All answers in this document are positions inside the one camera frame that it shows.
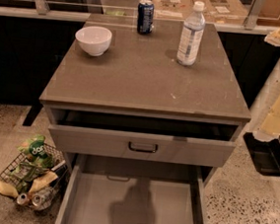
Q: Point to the yellow packet lower left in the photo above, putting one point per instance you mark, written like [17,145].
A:
[8,190]

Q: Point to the clear plastic water bottle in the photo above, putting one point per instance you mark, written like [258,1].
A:
[191,34]

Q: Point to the grey drawer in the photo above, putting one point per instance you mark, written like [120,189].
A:
[144,138]
[106,190]

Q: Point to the blue soda can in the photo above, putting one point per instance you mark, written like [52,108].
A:
[145,17]

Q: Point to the grey top drawer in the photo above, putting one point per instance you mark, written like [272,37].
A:
[144,138]

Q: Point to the black wire basket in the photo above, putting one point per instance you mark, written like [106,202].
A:
[21,173]

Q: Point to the green snack bag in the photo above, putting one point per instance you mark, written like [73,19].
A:
[34,151]

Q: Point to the white ceramic bowl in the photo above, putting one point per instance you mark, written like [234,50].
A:
[94,40]

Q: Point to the silver can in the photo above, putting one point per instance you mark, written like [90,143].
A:
[23,199]
[42,199]

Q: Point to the yellow snack packet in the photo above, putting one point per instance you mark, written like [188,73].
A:
[43,181]

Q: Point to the grey drawer cabinet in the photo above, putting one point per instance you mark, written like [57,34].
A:
[139,75]

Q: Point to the grey middle drawer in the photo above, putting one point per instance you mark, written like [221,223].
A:
[106,190]

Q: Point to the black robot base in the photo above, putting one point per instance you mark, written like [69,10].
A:
[264,155]

